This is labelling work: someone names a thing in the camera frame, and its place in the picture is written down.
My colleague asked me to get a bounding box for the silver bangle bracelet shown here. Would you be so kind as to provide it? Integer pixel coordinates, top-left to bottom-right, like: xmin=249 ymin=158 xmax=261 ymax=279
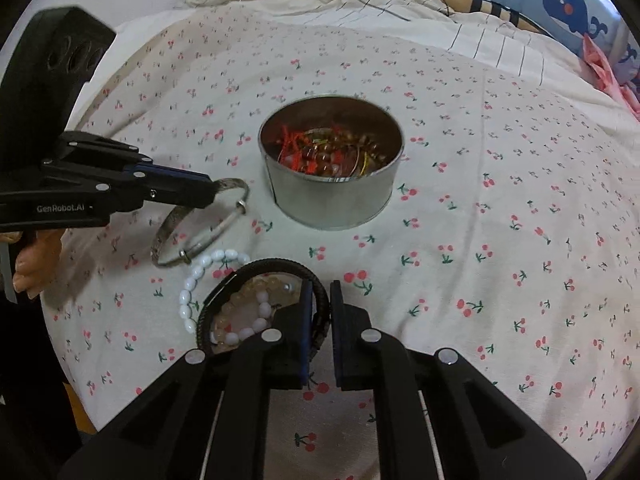
xmin=150 ymin=178 xmax=251 ymax=268

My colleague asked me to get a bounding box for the white bead bracelet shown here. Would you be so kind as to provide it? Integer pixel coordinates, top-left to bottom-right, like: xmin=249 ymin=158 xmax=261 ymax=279
xmin=178 ymin=248 xmax=252 ymax=336

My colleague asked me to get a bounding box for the black braided bracelet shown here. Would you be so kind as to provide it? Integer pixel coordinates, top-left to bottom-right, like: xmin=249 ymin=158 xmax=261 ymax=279
xmin=195 ymin=257 xmax=331 ymax=361

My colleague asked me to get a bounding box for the left hand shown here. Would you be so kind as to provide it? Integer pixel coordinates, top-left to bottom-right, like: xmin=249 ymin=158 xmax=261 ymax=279
xmin=12 ymin=230 xmax=65 ymax=299

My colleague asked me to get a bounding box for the round silver metal tin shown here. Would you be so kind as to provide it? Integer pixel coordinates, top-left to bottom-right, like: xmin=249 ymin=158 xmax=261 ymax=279
xmin=258 ymin=96 xmax=405 ymax=231

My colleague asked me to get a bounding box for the cherry print bed sheet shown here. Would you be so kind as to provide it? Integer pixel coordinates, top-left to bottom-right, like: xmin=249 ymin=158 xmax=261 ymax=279
xmin=42 ymin=6 xmax=639 ymax=479

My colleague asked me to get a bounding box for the white striped duvet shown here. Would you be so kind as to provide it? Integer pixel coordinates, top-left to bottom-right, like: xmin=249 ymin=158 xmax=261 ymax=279
xmin=114 ymin=0 xmax=639 ymax=129

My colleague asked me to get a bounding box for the striped tan pillow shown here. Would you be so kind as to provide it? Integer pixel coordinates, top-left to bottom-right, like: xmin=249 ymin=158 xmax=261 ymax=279
xmin=442 ymin=0 xmax=550 ymax=37

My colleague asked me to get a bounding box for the pink cloth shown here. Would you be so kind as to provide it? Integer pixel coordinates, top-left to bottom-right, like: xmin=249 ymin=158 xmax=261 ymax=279
xmin=582 ymin=34 xmax=639 ymax=119

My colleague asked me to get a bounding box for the pale bead bracelet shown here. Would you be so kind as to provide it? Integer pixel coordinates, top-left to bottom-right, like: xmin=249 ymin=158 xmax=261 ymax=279
xmin=209 ymin=278 xmax=296 ymax=347

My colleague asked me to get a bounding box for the brown bead bracelet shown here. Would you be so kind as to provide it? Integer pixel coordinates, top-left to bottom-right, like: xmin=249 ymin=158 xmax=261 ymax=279
xmin=299 ymin=129 xmax=388 ymax=177

